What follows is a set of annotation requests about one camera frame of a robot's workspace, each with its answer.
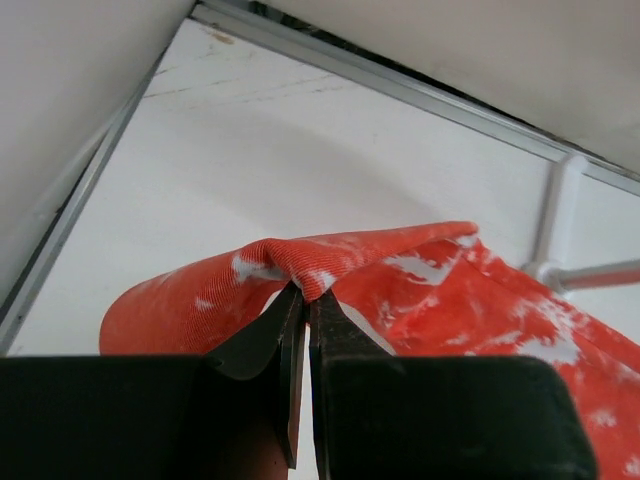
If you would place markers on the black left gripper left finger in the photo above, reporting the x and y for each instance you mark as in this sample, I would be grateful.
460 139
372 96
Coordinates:
259 373

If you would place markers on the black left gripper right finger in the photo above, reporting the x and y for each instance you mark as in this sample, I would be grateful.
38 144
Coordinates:
350 395

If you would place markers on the red white patterned trousers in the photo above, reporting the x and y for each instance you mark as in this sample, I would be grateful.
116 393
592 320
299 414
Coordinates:
427 290

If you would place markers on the white clothes rack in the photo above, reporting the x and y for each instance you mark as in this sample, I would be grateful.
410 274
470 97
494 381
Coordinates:
554 238

